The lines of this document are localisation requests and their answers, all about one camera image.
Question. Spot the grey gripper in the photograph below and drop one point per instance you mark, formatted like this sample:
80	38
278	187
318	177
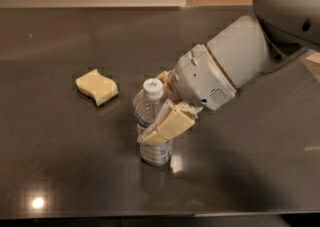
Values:
203	77

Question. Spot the clear plastic water bottle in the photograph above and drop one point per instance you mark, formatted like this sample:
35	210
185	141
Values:
148	103

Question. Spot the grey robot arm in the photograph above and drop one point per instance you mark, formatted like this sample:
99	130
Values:
279	31

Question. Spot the yellow sponge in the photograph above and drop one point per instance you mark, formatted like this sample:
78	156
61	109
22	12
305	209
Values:
98	87

